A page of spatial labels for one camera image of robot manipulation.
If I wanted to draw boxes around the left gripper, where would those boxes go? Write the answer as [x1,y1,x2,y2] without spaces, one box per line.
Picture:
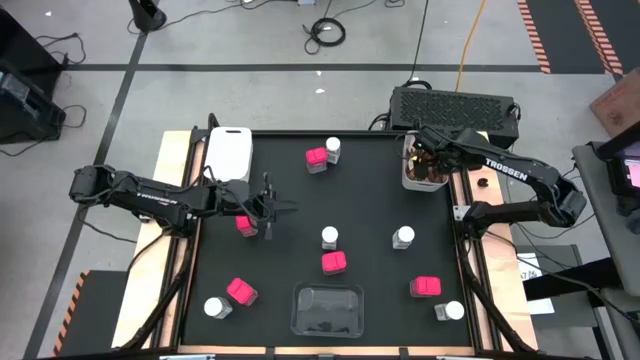
[247,172,300,241]

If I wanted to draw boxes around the pink cube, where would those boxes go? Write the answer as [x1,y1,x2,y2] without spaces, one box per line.
[321,250,349,277]
[305,146,330,175]
[235,214,259,238]

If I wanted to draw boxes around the white cap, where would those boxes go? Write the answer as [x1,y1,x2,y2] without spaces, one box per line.
[324,136,343,165]

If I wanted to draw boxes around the black computer case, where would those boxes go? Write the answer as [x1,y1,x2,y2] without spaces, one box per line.
[388,85,521,150]

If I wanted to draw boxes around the grey plastic bin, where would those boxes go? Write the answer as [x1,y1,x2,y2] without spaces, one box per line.
[401,130,450,193]

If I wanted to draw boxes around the white plastic bin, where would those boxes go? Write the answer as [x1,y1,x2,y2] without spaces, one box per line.
[203,126,254,184]

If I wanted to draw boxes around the black table mat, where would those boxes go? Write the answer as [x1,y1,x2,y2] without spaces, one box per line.
[180,133,474,349]

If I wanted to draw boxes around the clear plastic tray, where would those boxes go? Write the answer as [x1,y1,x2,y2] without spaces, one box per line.
[290,281,366,340]

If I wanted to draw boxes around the white paper sheet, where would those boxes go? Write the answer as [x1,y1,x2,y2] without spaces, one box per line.
[517,252,556,316]

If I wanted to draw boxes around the grey cart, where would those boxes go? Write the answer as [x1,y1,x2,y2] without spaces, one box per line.
[572,141,640,360]

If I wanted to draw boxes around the black hazard-striped floor mat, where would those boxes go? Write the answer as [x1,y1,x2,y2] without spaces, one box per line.
[516,0,640,76]
[52,269,129,359]

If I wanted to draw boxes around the black monitor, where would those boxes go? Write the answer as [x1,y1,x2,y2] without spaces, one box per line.
[594,121,640,201]

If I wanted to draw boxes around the cardboard box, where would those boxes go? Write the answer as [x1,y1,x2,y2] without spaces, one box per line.
[589,67,640,139]

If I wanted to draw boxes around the black stand base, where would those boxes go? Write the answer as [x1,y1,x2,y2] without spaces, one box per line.
[127,0,168,34]

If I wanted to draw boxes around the black equipment case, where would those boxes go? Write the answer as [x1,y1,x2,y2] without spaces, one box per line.
[0,58,68,146]

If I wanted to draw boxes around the black cabinet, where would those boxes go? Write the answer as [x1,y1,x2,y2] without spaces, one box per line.
[0,7,66,76]

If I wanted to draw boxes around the yellow floor cable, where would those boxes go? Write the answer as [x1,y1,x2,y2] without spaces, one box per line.
[453,0,489,94]

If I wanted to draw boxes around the black power cable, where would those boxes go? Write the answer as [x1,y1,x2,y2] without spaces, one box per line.
[402,0,431,91]

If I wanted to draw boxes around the coiled black cable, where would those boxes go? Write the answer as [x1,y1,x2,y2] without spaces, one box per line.
[302,17,347,55]

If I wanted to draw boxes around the black aluminium table frame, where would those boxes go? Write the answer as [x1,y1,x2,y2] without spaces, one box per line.
[112,112,539,360]

